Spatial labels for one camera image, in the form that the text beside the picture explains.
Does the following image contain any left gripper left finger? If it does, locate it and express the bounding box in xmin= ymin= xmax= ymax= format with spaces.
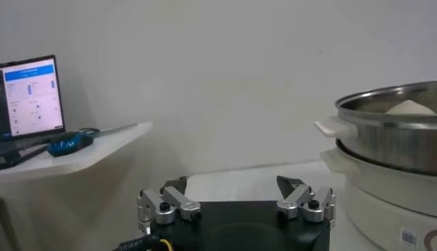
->
xmin=136 ymin=175 xmax=203 ymax=236

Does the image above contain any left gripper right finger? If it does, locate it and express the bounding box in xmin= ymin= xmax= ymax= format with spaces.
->
xmin=275 ymin=175 xmax=337 ymax=228

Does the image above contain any white steamed baozi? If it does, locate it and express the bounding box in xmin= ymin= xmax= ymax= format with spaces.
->
xmin=385 ymin=99 xmax=436 ymax=115

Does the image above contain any white electric cooker pot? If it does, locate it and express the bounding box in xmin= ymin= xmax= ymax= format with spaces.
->
xmin=320 ymin=139 xmax=437 ymax=251

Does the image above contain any white side table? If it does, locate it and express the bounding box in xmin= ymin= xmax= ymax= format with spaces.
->
xmin=0 ymin=121 xmax=154 ymax=251

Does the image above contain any blue computer mouse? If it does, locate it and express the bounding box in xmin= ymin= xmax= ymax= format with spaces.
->
xmin=46 ymin=131 xmax=95 ymax=158

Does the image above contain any black flat device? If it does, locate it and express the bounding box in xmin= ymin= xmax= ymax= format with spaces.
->
xmin=0 ymin=145 xmax=51 ymax=171

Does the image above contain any black laptop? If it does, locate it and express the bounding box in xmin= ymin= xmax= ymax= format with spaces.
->
xmin=0 ymin=54 xmax=66 ymax=154

